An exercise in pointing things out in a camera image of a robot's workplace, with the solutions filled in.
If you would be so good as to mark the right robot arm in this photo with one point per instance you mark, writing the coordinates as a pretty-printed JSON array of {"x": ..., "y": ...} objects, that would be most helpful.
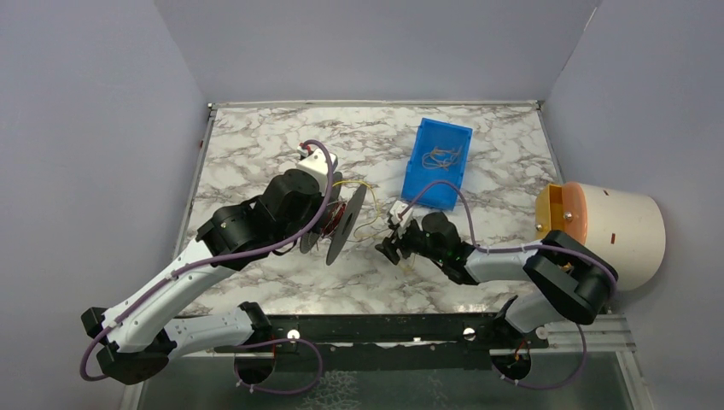
[{"x": 571, "y": 282}]

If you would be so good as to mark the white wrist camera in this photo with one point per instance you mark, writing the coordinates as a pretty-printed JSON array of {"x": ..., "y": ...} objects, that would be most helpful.
[
  {"x": 399, "y": 218},
  {"x": 313, "y": 162}
]

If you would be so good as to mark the grey perforated cable spool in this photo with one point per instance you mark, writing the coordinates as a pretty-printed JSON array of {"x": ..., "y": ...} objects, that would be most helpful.
[{"x": 350, "y": 212}]

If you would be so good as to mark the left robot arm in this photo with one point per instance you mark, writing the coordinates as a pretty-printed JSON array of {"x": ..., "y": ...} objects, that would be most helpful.
[{"x": 136, "y": 338}]

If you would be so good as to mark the yellow and cream cylinder fixture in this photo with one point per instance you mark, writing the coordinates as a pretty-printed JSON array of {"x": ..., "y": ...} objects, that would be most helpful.
[{"x": 624, "y": 229}]

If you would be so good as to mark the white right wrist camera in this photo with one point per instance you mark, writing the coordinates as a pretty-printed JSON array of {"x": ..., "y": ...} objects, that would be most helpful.
[{"x": 399, "y": 218}]

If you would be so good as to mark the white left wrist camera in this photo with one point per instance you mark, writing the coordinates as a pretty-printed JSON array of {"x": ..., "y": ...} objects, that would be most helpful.
[{"x": 313, "y": 162}]

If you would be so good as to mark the blue plastic bin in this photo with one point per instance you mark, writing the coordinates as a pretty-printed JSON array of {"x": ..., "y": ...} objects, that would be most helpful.
[{"x": 440, "y": 152}]

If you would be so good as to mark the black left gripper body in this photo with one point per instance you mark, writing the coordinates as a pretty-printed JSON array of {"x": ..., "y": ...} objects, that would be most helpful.
[{"x": 319, "y": 223}]

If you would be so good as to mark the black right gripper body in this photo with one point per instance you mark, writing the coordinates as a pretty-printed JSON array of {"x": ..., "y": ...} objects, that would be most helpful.
[{"x": 401, "y": 241}]

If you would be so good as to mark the aluminium frame rail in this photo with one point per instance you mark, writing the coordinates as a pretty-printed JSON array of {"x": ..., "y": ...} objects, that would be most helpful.
[{"x": 608, "y": 333}]

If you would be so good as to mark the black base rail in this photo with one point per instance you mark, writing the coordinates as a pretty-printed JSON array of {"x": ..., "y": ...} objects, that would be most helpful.
[{"x": 386, "y": 342}]

